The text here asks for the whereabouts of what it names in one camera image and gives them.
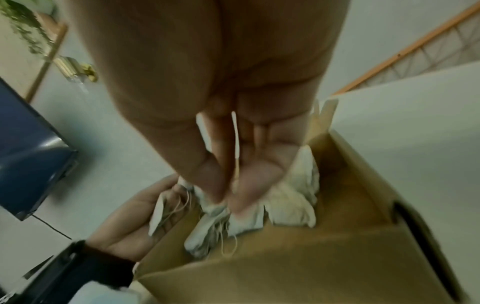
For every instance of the person's left hand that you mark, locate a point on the person's left hand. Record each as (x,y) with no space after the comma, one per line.
(123,231)

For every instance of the person's right hand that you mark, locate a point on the person's right hand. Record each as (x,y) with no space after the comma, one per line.
(206,59)

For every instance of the bunch of tea bags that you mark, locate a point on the bunch of tea bags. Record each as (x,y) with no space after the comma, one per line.
(157,213)

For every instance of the brown paper box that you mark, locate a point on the brown paper box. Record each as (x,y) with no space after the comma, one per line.
(300,267)

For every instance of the dark blue monitor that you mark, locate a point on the dark blue monitor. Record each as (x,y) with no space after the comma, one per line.
(26,154)

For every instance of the green fern plants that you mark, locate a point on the green fern plants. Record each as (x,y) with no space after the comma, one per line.
(26,23)

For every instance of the brass wall lamp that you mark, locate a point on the brass wall lamp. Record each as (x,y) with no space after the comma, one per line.
(69,66)

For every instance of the wooden window frame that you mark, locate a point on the wooden window frame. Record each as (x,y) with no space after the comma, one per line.
(48,56)

